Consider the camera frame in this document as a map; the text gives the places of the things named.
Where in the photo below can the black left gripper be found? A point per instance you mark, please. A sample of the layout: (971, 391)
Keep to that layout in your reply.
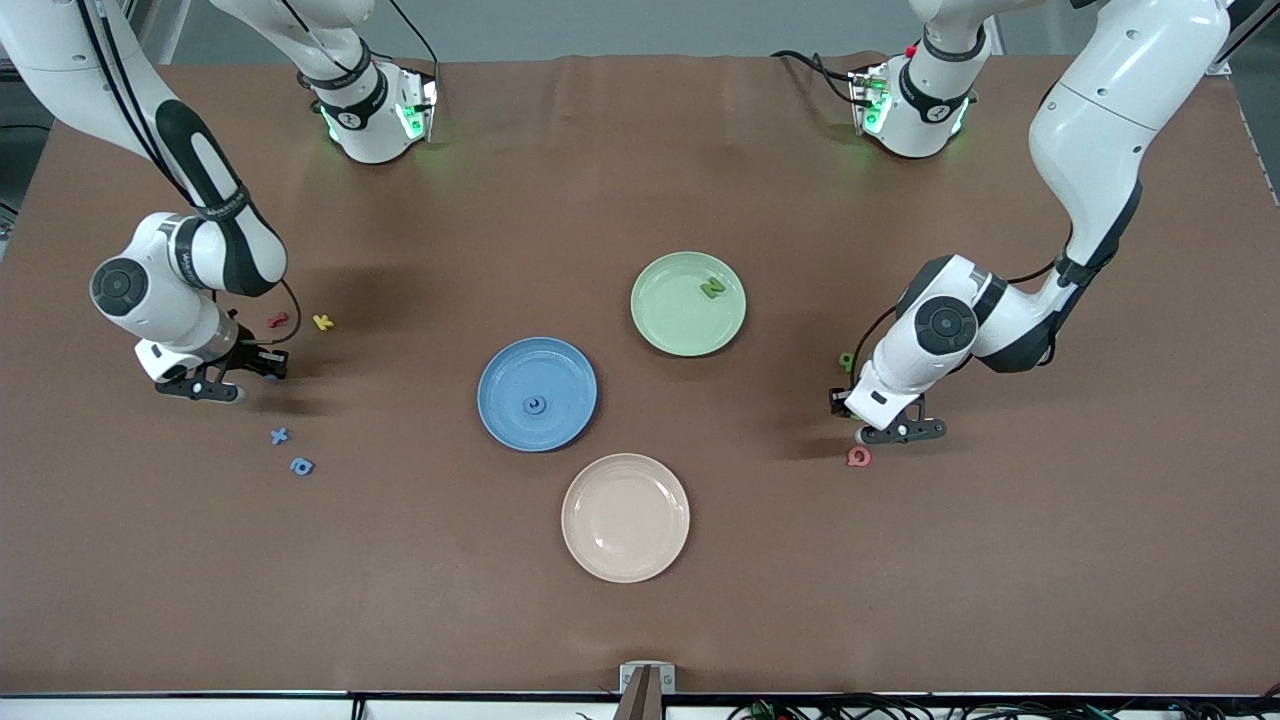
(838, 401)

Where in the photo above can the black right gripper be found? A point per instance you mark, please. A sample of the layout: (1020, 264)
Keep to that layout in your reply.
(254, 356)

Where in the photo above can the blue foam letter P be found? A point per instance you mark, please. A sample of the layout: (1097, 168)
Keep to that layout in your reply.
(302, 466)

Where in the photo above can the green foam letter N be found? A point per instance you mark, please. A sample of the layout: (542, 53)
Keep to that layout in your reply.
(712, 288)

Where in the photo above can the blue foam letter C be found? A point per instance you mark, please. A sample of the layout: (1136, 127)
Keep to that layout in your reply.
(531, 406)

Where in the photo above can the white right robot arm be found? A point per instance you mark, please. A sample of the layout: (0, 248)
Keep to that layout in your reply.
(150, 290)

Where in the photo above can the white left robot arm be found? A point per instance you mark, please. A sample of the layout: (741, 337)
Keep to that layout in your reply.
(1110, 120)

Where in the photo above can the pink foam letter Q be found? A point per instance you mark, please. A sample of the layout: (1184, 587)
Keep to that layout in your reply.
(850, 456)

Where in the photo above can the green plate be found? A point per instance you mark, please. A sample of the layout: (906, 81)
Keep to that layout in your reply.
(680, 320)

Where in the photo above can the beige plate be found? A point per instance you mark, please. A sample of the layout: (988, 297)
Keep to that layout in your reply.
(625, 518)

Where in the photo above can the blue plate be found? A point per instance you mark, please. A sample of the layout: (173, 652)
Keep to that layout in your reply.
(560, 370)

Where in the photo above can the brown table cover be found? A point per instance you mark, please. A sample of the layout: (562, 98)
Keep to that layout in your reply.
(640, 180)

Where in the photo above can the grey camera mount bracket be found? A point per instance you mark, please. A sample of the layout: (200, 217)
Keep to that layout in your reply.
(647, 690)

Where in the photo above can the aluminium frame profile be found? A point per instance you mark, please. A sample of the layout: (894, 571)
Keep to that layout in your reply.
(1240, 45)

